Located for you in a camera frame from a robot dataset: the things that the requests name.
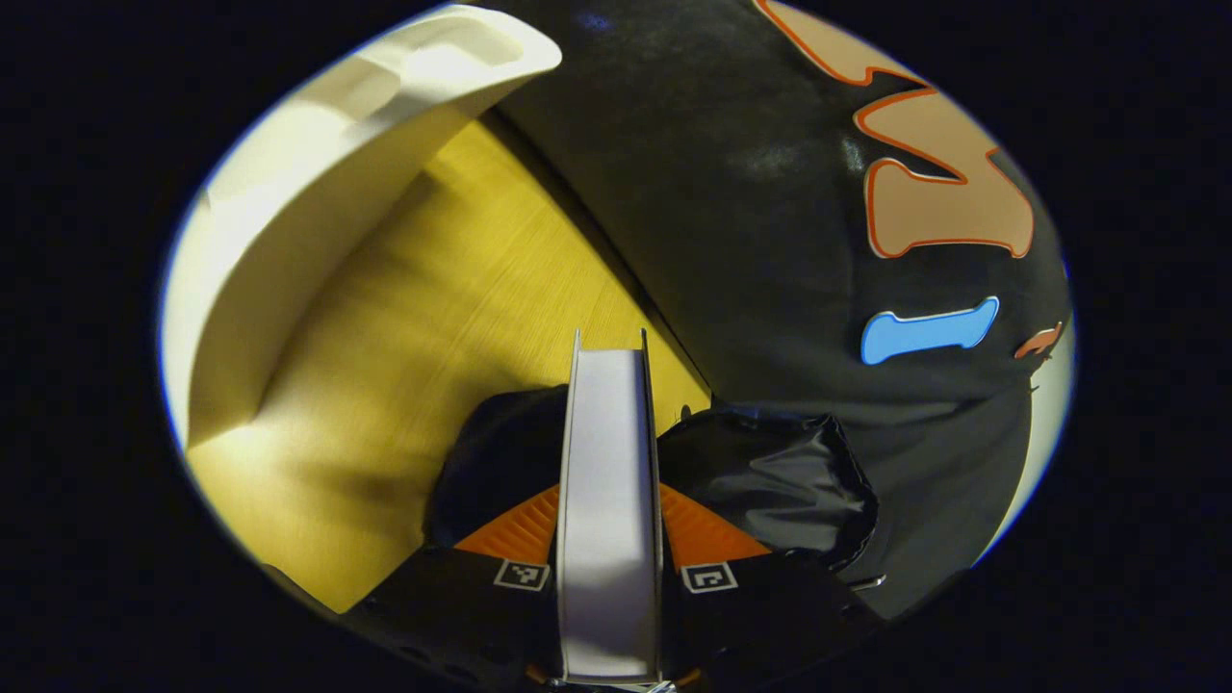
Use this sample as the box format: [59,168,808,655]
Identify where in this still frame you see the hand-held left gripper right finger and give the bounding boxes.
[659,481,886,689]

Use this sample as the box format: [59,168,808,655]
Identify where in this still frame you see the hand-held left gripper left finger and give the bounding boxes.
[342,484,561,689]

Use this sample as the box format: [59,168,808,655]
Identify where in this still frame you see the blue schoolbag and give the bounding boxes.
[423,385,886,590]

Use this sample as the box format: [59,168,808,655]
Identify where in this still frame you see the dark cover book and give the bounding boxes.
[556,327,667,686]

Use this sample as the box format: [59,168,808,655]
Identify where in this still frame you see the white bookshelf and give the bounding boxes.
[159,5,564,449]

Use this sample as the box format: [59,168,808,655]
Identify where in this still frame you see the black backdrop cloth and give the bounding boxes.
[481,0,1071,622]

